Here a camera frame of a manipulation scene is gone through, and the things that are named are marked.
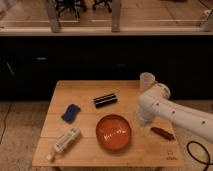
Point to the pale translucent gripper tip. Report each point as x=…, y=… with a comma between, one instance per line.
x=143, y=130

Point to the orange ceramic bowl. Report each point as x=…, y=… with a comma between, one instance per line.
x=113, y=132

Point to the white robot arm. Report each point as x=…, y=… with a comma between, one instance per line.
x=155, y=102

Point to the black rectangular box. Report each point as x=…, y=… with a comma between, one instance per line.
x=105, y=100

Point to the clear plastic cup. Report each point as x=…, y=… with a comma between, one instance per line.
x=146, y=81

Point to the white plastic bottle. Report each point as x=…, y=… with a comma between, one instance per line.
x=63, y=142

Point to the blue sponge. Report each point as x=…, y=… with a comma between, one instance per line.
x=70, y=113

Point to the metal window frame post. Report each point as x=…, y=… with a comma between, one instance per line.
x=54, y=24

